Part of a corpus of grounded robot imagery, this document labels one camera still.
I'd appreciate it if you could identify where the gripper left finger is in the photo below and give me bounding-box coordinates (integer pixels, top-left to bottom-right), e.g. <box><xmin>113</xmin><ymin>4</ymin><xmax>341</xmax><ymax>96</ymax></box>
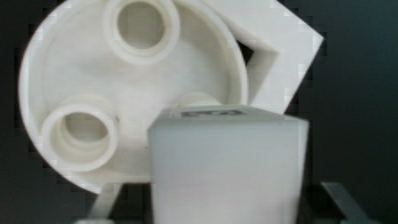
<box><xmin>72</xmin><ymin>183</ymin><xmax>122</xmax><ymax>224</ymax></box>

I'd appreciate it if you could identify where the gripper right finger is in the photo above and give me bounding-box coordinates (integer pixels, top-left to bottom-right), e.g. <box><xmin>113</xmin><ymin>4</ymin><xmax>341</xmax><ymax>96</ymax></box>
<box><xmin>321</xmin><ymin>182</ymin><xmax>380</xmax><ymax>224</ymax></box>

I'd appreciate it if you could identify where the white stool leg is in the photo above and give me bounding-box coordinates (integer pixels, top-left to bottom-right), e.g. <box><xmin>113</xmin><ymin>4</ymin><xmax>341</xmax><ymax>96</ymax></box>
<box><xmin>149</xmin><ymin>106</ymin><xmax>309</xmax><ymax>224</ymax></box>

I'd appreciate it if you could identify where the white round stool seat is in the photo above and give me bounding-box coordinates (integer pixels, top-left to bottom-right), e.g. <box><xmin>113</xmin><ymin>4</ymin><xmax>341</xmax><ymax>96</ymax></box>
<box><xmin>19</xmin><ymin>0</ymin><xmax>246</xmax><ymax>192</ymax></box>

